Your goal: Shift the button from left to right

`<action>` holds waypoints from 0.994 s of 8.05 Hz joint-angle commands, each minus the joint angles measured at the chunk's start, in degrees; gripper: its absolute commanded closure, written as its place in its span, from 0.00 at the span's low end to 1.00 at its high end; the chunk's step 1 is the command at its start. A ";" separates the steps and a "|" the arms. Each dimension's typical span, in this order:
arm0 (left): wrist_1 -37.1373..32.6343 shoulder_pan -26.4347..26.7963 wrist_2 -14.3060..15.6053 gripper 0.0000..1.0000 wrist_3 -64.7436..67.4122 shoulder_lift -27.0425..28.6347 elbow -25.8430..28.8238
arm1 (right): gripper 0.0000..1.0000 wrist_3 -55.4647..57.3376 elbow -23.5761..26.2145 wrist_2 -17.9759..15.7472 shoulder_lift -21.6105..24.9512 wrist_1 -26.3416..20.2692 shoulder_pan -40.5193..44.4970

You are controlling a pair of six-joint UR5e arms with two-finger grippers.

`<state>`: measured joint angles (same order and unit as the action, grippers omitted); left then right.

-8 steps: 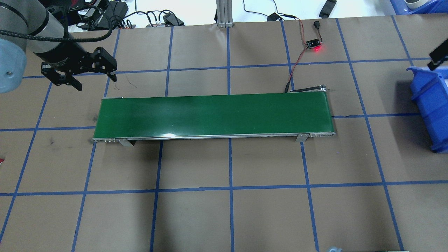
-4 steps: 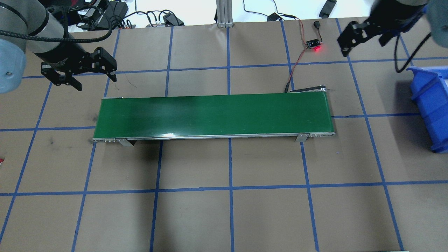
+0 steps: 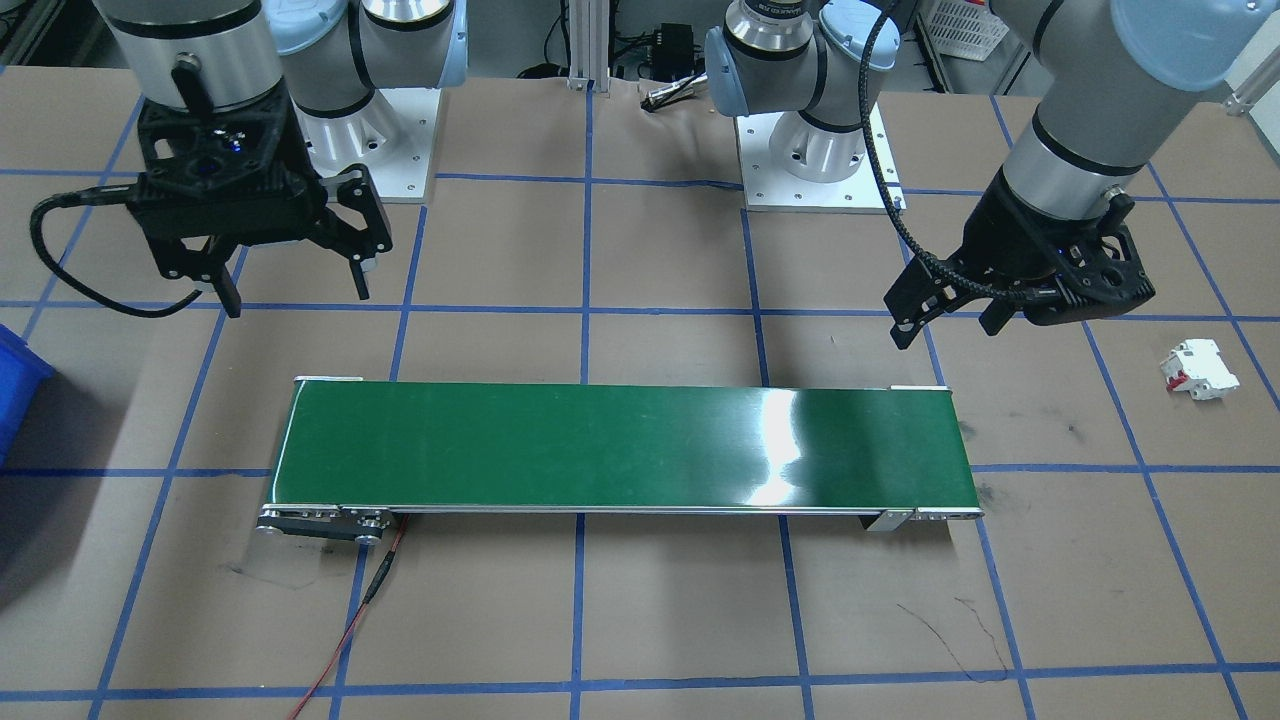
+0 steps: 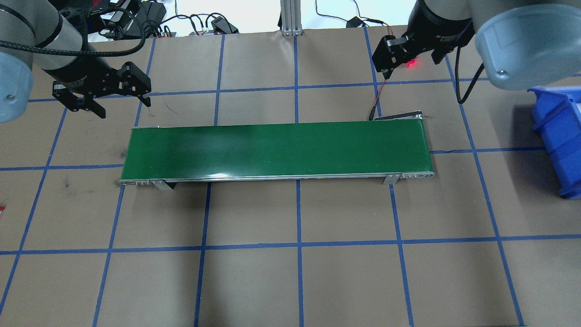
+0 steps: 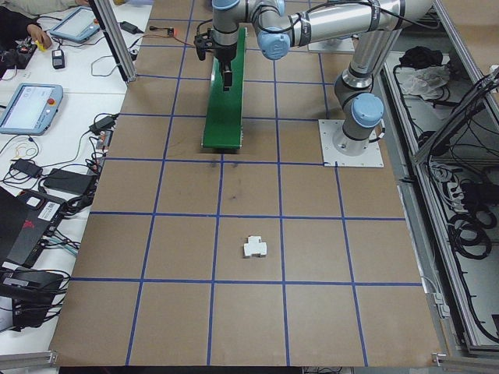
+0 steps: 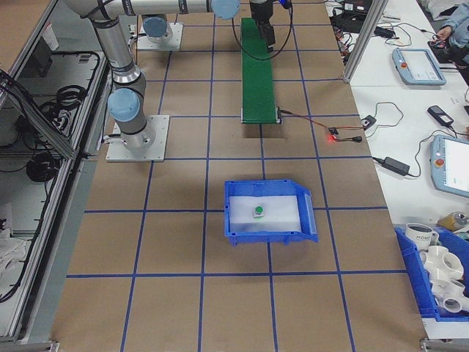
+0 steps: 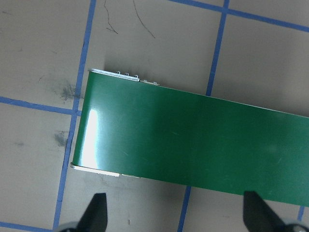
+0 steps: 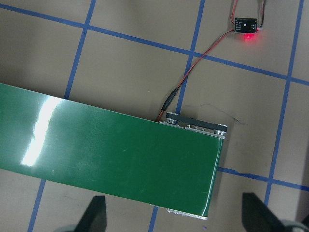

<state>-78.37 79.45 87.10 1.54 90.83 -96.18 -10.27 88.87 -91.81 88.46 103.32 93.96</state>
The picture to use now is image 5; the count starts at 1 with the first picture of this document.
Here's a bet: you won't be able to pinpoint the bystander hand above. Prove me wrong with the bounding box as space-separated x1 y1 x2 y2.
27 23 53 50

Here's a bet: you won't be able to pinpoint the green conveyor belt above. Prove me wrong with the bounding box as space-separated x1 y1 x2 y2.
200 26 248 154

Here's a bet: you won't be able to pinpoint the black power adapter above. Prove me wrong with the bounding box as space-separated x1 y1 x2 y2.
10 158 44 179
89 113 120 134

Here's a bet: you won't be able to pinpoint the grey teach pendant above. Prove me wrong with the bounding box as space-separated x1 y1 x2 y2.
0 83 65 136
48 5 101 45

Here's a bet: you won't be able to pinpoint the white circuit breaker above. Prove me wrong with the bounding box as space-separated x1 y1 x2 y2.
241 235 270 260

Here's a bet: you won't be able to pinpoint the large black power brick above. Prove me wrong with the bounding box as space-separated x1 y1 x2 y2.
42 168 97 195

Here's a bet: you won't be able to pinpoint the black crumpled cloth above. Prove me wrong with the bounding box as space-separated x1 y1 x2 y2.
398 45 444 68

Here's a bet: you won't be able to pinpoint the white crumpled cloth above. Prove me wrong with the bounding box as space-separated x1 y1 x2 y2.
401 64 452 101

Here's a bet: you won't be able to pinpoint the black electronics device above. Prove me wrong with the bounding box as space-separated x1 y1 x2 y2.
0 268 70 332

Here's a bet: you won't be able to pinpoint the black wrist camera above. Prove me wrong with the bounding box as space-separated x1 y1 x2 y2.
194 32 215 62

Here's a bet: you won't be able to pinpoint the red black conveyor wire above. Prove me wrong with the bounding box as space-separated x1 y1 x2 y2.
173 33 202 50

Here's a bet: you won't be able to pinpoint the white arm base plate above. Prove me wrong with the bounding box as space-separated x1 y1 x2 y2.
307 37 358 54
318 118 386 169

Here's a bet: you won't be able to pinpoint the aluminium profile post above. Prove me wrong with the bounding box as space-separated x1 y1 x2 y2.
87 0 138 83

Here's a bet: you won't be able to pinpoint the black power adapters and cables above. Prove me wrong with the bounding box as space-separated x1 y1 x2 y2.
0 189 66 269

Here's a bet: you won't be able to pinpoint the V-shaped metal bar frame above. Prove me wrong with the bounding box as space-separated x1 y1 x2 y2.
380 0 499 358

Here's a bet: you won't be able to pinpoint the black cable coil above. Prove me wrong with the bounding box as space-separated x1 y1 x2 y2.
447 209 497 259

